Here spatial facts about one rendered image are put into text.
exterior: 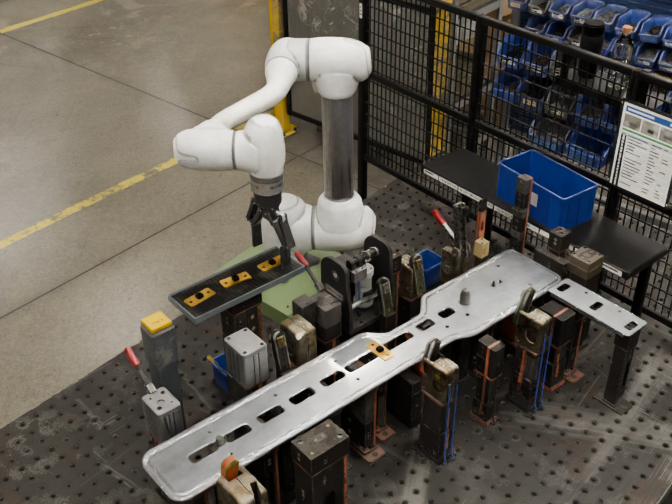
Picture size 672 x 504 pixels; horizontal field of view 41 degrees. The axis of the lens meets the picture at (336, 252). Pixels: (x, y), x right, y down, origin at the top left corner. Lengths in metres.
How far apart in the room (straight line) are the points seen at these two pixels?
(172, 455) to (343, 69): 1.26
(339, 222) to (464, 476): 0.96
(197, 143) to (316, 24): 3.07
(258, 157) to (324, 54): 0.57
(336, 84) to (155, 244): 2.24
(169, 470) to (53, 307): 2.37
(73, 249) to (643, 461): 3.17
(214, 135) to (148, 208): 2.82
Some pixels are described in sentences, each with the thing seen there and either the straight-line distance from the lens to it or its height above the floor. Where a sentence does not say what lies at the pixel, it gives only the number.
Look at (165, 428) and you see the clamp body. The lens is 2.30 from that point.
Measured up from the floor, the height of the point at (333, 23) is 0.83.
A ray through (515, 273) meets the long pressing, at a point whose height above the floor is 1.00.
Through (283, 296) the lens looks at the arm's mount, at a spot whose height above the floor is 0.76.
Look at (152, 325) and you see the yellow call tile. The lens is 2.37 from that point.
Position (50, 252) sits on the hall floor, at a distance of 4.89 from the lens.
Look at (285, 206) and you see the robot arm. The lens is 3.03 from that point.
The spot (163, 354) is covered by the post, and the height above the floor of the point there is 1.07.
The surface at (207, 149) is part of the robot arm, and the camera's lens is 2.32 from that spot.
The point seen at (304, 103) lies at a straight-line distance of 5.61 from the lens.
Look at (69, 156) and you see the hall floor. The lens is 5.80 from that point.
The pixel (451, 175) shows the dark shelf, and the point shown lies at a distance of 3.25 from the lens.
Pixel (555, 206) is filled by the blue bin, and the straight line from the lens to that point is 2.95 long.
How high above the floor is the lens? 2.62
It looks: 34 degrees down
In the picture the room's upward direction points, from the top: 1 degrees counter-clockwise
